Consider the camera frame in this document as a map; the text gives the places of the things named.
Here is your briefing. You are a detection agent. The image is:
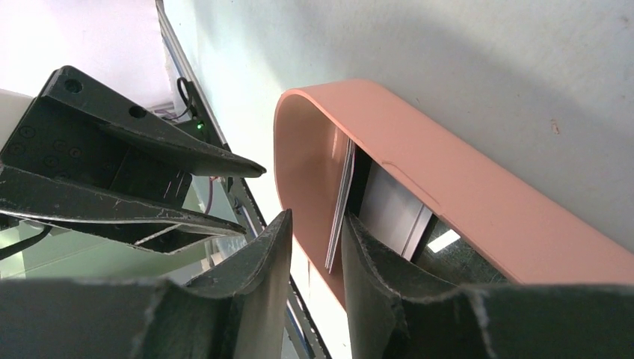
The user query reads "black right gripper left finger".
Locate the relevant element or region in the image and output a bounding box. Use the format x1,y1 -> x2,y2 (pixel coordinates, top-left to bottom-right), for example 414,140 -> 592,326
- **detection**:
1,209 -> 293,358

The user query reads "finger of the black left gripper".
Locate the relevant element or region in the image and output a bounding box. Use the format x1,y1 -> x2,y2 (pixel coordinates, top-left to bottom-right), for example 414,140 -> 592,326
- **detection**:
40,66 -> 266,178
1,165 -> 246,254

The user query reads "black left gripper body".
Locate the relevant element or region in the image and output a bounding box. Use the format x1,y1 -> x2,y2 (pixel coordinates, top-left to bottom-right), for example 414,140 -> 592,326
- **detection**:
1,97 -> 191,206

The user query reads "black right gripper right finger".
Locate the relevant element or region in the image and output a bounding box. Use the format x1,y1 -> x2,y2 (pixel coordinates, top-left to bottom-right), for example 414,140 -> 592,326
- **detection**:
342,215 -> 633,358

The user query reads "pink oval plastic tray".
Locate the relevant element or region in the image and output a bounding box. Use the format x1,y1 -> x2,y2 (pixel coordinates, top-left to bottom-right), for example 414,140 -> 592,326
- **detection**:
274,79 -> 633,304

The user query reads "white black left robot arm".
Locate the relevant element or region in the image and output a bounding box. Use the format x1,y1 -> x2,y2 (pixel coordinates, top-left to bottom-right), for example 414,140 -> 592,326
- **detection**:
1,66 -> 265,254

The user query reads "black VIP card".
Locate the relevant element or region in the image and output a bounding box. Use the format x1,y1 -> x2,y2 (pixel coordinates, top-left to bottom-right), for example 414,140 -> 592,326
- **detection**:
347,147 -> 508,284

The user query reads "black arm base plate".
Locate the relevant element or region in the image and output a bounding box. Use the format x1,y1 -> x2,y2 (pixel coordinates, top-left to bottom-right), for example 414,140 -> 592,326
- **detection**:
225,176 -> 333,359

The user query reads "aluminium frame rail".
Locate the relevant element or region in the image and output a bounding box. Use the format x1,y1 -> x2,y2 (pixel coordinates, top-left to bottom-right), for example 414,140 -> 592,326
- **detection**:
156,0 -> 231,151

